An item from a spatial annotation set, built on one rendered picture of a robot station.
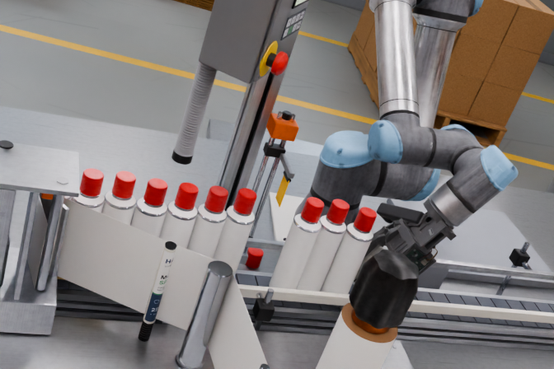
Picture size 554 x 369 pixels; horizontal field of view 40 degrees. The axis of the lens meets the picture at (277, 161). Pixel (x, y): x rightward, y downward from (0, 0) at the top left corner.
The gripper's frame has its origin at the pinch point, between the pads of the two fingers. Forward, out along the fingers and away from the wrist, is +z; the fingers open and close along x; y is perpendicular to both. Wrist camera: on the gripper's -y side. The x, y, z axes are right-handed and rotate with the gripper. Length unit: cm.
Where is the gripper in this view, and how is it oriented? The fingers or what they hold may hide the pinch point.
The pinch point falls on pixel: (356, 273)
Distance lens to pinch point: 148.7
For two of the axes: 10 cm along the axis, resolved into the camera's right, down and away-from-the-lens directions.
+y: 2.3, 5.3, -8.2
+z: -7.2, 6.6, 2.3
